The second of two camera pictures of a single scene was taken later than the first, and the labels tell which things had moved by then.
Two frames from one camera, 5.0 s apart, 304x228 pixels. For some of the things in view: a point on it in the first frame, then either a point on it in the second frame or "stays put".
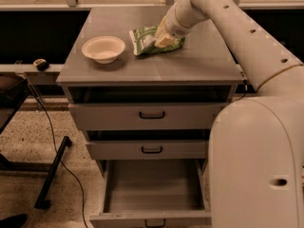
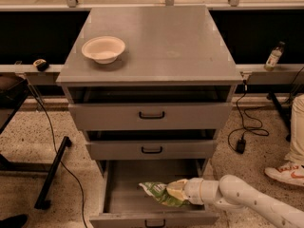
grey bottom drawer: [153, 194] stays put
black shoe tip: [14, 221] stays put
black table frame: [12, 89] stays put
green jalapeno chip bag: [142, 40] -> [159, 191]
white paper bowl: [104, 49] stays put
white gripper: [173, 25] -> [193, 191]
